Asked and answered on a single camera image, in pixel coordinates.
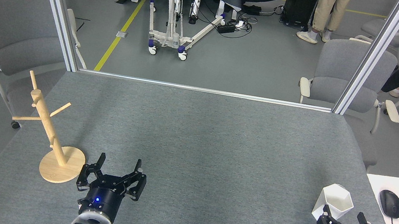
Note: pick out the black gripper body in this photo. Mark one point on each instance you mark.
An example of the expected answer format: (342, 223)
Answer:
(102, 196)

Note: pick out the white faceted cup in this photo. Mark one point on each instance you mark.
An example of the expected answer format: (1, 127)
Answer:
(334, 197)

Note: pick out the wooden cup rack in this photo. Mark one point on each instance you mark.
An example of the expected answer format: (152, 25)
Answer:
(58, 169)

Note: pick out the black computer mouse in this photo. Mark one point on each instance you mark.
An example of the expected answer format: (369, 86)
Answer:
(390, 203)

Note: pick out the silver floor socket plate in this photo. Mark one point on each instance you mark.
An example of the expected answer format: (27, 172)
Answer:
(121, 34)

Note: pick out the grey upholstered chair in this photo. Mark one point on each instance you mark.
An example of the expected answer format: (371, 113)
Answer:
(346, 67)
(16, 31)

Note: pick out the black power strip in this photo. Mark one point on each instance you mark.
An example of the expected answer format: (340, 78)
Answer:
(226, 28)

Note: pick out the black case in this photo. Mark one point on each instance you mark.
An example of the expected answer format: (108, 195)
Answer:
(300, 7)

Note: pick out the silver aluminium rail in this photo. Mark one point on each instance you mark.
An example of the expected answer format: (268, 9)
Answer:
(203, 89)

